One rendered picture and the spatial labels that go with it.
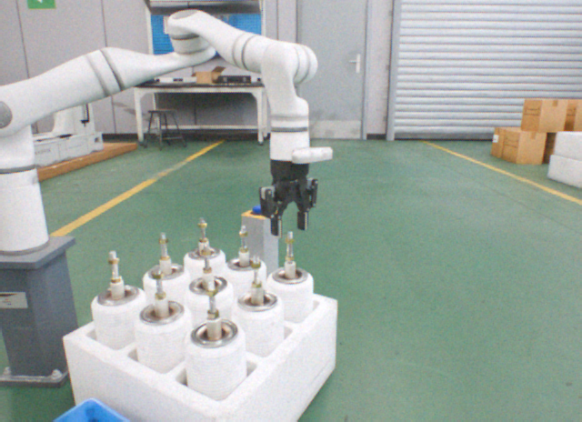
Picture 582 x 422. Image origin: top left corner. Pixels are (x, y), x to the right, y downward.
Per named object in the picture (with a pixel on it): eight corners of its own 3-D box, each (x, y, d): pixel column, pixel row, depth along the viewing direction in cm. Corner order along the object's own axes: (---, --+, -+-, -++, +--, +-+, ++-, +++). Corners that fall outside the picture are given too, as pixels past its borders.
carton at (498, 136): (517, 155, 418) (521, 127, 410) (529, 158, 395) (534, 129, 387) (490, 155, 419) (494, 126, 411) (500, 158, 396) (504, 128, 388)
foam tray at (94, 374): (76, 414, 76) (61, 336, 72) (208, 321, 109) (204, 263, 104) (229, 517, 58) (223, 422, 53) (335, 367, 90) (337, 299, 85)
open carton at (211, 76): (200, 85, 533) (200, 67, 527) (227, 85, 523) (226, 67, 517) (189, 84, 505) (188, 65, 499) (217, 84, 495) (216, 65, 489)
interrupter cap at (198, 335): (179, 339, 60) (179, 335, 60) (214, 316, 66) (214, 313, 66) (215, 356, 56) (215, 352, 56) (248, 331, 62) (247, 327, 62)
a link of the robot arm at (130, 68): (207, 49, 96) (108, 87, 88) (196, 10, 90) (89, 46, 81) (224, 59, 90) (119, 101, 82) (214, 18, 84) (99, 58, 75)
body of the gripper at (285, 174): (292, 149, 80) (292, 194, 82) (259, 154, 74) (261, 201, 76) (319, 154, 74) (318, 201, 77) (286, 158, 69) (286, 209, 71)
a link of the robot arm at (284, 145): (300, 165, 66) (300, 128, 64) (258, 157, 74) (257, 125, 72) (335, 159, 72) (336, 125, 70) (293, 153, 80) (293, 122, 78)
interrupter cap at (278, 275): (314, 274, 82) (314, 271, 82) (297, 288, 76) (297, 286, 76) (283, 266, 86) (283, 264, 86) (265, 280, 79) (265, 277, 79)
